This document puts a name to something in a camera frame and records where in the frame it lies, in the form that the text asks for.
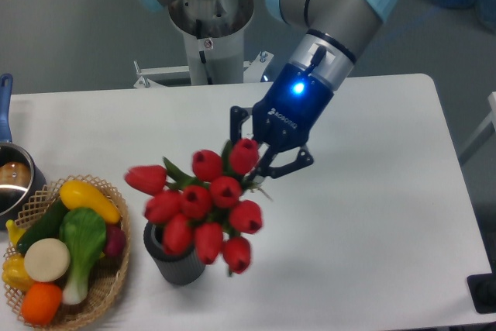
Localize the cream round bun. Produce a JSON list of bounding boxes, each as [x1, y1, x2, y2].
[[24, 238, 71, 282]]

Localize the white frame at right edge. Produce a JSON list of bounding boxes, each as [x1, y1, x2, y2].
[[458, 91, 495, 166]]

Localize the yellow banana tip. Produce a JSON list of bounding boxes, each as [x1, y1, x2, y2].
[[5, 219, 26, 247]]

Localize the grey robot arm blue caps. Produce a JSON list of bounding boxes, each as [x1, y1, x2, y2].
[[139, 0, 398, 188]]

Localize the red tulip bouquet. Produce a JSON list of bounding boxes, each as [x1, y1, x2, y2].
[[124, 138, 264, 274]]

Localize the yellow squash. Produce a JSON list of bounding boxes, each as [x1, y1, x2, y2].
[[59, 180, 121, 224]]

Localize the black device at table edge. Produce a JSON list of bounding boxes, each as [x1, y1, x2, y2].
[[467, 273, 495, 314]]

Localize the purple red radish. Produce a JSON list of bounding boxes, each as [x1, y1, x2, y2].
[[103, 225, 126, 257]]

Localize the yellow bell pepper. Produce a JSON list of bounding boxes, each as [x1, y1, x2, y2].
[[2, 253, 35, 292]]

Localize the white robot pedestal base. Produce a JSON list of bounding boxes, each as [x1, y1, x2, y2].
[[133, 0, 274, 89]]

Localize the steel saucepan blue handle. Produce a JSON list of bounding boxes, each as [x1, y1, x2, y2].
[[1, 73, 46, 232]]

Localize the green bok choy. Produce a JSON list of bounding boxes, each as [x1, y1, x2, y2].
[[59, 207, 106, 305]]

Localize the orange fruit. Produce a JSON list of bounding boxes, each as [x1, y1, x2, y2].
[[21, 282, 62, 326]]

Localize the dark green cucumber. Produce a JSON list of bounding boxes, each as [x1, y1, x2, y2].
[[16, 199, 69, 255]]

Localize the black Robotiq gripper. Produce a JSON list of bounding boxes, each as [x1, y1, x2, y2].
[[229, 64, 333, 188]]

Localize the dark grey ribbed vase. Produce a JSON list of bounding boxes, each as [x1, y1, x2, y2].
[[143, 222, 206, 286]]

